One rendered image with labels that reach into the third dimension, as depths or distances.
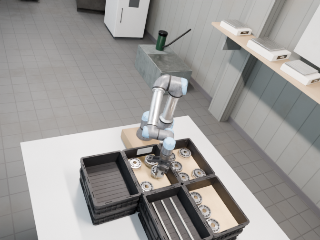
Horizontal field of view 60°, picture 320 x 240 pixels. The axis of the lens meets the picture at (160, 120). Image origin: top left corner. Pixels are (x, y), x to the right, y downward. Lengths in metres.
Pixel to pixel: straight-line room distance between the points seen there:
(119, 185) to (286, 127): 2.39
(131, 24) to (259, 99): 3.07
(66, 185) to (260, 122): 2.72
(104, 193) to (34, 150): 0.71
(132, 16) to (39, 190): 4.31
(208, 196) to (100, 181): 0.77
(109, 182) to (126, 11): 4.20
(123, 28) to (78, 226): 4.48
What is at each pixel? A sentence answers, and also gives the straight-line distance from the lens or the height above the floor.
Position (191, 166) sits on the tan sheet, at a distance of 2.21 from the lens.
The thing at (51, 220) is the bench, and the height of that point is 0.70.
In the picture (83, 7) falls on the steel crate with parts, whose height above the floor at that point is 0.14.
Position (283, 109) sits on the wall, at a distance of 3.71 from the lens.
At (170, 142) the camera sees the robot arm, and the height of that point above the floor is 1.20.
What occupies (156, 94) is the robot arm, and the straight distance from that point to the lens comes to 1.93.
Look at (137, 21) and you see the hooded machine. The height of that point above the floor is 0.41.
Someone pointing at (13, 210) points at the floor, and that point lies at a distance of 2.87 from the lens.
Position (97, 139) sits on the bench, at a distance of 2.41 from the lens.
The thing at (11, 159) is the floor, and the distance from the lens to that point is 3.24.
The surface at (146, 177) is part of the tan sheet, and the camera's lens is 2.03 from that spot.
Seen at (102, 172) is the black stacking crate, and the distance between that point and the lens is 2.01.
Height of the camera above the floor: 2.38
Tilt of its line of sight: 38 degrees down
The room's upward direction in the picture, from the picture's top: 16 degrees clockwise
